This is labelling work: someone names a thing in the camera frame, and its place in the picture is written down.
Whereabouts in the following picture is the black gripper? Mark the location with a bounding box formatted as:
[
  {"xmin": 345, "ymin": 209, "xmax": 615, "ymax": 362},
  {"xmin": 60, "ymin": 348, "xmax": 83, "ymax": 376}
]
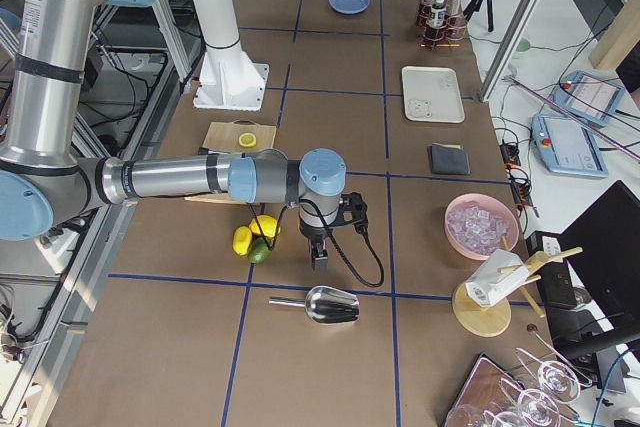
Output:
[{"xmin": 299, "ymin": 191, "xmax": 369, "ymax": 271}]

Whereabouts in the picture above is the blue plate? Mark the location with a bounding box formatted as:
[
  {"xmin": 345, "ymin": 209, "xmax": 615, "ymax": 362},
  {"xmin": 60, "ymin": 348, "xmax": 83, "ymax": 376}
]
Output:
[{"xmin": 328, "ymin": 0, "xmax": 370, "ymax": 15}]

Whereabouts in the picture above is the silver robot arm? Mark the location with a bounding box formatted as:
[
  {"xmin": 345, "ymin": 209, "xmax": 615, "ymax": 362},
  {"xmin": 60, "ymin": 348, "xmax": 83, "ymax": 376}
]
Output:
[{"xmin": 1, "ymin": 0, "xmax": 368, "ymax": 269}]

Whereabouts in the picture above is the metal ice scoop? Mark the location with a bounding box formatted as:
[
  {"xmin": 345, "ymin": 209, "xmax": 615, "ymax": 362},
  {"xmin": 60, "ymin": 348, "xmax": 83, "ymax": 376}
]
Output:
[{"xmin": 269, "ymin": 285, "xmax": 360, "ymax": 324}]

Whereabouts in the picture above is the green lime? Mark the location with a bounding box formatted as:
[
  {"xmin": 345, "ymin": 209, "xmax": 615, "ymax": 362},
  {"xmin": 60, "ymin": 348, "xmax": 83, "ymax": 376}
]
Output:
[{"xmin": 247, "ymin": 237, "xmax": 271, "ymax": 264}]

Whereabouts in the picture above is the yellow lemon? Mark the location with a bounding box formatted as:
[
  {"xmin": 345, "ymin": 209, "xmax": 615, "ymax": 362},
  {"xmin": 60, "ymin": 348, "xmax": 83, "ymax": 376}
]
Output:
[
  {"xmin": 249, "ymin": 215, "xmax": 280, "ymax": 238},
  {"xmin": 232, "ymin": 226, "xmax": 253, "ymax": 256}
]

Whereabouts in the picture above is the half lemon slice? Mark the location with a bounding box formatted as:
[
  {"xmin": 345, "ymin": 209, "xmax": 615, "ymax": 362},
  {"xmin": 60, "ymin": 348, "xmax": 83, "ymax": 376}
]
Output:
[{"xmin": 238, "ymin": 132, "xmax": 257, "ymax": 149}]

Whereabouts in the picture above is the wooden cutting board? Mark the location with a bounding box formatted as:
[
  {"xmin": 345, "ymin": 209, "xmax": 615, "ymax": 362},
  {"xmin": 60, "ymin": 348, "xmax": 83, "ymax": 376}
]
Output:
[{"xmin": 184, "ymin": 120, "xmax": 278, "ymax": 206}]

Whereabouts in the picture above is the pink bowl of ice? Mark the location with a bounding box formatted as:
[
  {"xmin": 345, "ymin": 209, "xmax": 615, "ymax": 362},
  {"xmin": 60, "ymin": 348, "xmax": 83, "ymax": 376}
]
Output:
[{"xmin": 444, "ymin": 193, "xmax": 520, "ymax": 260}]

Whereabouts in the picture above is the white paper cup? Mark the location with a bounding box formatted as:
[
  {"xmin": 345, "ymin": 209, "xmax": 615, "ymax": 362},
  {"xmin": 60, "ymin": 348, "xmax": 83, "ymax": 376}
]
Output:
[{"xmin": 465, "ymin": 249, "xmax": 530, "ymax": 308}]

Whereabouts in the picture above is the wooden cup stand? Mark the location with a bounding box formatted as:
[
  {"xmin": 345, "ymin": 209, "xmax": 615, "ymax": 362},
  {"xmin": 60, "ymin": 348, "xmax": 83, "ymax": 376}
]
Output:
[{"xmin": 452, "ymin": 247, "xmax": 583, "ymax": 337}]

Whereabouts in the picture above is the cream bear tray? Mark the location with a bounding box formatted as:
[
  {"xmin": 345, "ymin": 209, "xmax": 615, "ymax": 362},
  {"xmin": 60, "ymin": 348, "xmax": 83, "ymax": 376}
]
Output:
[{"xmin": 401, "ymin": 66, "xmax": 465, "ymax": 124}]

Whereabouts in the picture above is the wine glass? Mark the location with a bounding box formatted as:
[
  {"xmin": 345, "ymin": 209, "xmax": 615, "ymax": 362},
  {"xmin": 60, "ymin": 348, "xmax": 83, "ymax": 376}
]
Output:
[
  {"xmin": 499, "ymin": 377, "xmax": 560, "ymax": 427},
  {"xmin": 516, "ymin": 348, "xmax": 581, "ymax": 405}
]

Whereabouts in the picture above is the blue teach pendant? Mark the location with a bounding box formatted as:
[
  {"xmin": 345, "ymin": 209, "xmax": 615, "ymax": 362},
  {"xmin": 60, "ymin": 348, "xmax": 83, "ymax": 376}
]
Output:
[
  {"xmin": 552, "ymin": 70, "xmax": 624, "ymax": 127},
  {"xmin": 531, "ymin": 114, "xmax": 609, "ymax": 179}
]

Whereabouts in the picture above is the white capped bottle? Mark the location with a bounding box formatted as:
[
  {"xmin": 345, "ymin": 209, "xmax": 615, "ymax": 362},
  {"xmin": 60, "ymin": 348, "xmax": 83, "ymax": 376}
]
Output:
[
  {"xmin": 446, "ymin": 0, "xmax": 461, "ymax": 26},
  {"xmin": 420, "ymin": 0, "xmax": 435, "ymax": 27},
  {"xmin": 429, "ymin": 0, "xmax": 446, "ymax": 29}
]

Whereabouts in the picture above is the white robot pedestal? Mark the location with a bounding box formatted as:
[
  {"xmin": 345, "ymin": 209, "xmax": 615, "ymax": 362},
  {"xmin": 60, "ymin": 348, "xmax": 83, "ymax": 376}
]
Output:
[{"xmin": 193, "ymin": 0, "xmax": 269, "ymax": 112}]

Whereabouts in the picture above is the copper wire bottle rack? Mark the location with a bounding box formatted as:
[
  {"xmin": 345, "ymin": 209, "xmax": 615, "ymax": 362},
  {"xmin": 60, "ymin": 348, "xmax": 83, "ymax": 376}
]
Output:
[{"xmin": 416, "ymin": 2, "xmax": 468, "ymax": 49}]

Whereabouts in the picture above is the aluminium frame post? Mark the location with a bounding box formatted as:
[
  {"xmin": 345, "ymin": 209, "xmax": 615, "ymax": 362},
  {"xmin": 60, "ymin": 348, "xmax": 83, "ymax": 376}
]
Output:
[{"xmin": 478, "ymin": 0, "xmax": 541, "ymax": 102}]

